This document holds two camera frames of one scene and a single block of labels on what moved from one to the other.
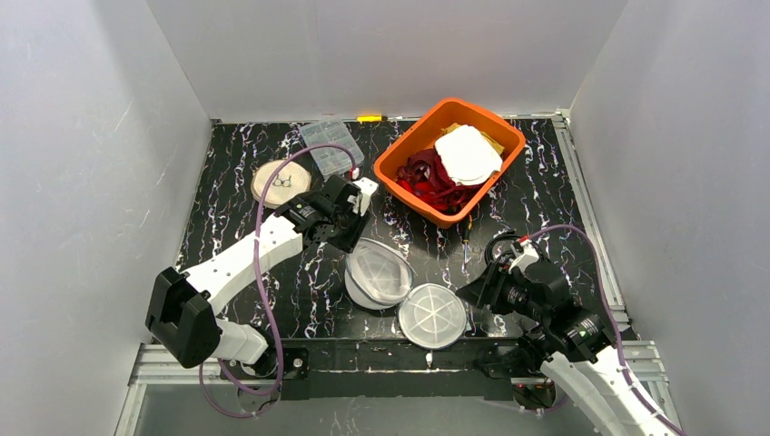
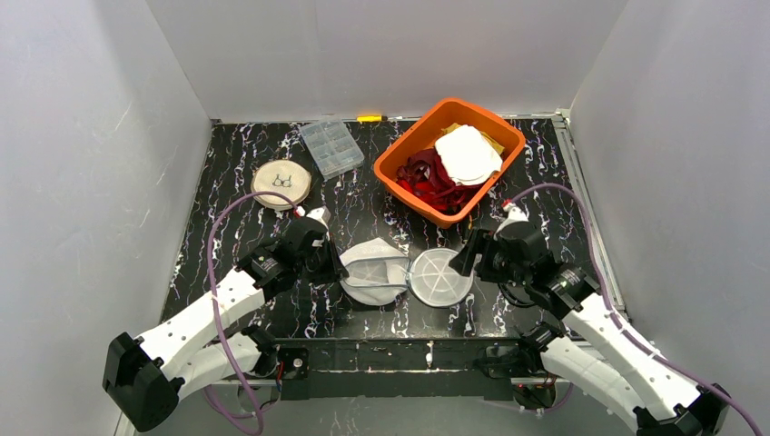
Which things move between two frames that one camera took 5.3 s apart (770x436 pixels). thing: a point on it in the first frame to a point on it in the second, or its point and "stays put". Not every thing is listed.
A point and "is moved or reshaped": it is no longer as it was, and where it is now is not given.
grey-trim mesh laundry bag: x=377 y=276 is moved or reshaped
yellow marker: x=372 y=118 stays put
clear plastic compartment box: x=331 y=161 stays put
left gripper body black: x=348 y=226 to x=331 y=261
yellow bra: x=453 y=126 stays put
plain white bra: x=468 y=155 stays put
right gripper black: x=487 y=291 to x=471 y=255
